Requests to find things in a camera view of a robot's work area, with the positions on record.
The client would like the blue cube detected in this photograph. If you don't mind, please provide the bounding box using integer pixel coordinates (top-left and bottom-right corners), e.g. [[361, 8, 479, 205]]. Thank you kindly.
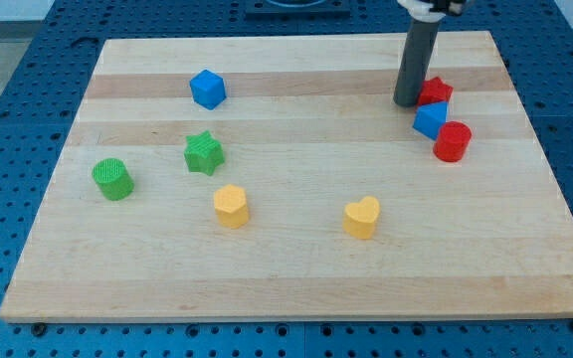
[[189, 70, 227, 110]]

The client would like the wooden board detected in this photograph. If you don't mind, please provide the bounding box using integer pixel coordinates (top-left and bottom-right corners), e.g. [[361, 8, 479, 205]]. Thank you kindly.
[[0, 31, 573, 323]]

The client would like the yellow hexagon block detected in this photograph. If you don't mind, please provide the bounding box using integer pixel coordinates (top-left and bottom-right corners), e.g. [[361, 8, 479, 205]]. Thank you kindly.
[[213, 184, 250, 229]]

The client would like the yellow heart block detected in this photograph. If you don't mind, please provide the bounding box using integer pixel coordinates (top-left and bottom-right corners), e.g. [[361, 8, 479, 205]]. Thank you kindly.
[[342, 196, 381, 240]]

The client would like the green star block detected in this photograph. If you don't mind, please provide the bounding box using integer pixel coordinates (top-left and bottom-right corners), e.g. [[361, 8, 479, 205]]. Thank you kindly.
[[184, 130, 225, 176]]

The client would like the blue triangle block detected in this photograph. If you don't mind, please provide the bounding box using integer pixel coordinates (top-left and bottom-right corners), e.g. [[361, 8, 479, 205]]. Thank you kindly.
[[413, 101, 449, 140]]

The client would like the red cylinder block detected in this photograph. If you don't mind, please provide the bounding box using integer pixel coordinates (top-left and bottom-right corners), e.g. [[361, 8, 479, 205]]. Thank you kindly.
[[433, 121, 473, 162]]

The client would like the red star block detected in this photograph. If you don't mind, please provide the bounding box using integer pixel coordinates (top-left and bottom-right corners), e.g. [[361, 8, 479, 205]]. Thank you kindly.
[[417, 77, 454, 106]]

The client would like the green cylinder block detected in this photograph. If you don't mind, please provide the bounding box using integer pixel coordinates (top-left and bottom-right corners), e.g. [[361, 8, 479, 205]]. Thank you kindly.
[[92, 158, 134, 201]]

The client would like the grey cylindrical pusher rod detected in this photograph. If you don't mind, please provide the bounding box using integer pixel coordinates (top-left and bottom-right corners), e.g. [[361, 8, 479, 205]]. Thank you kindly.
[[393, 19, 441, 107]]

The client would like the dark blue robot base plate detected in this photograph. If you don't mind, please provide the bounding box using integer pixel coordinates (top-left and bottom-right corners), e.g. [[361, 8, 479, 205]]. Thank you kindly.
[[243, 0, 351, 19]]

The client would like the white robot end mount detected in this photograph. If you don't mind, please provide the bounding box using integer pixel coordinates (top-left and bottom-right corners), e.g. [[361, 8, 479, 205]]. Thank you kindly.
[[397, 0, 474, 23]]

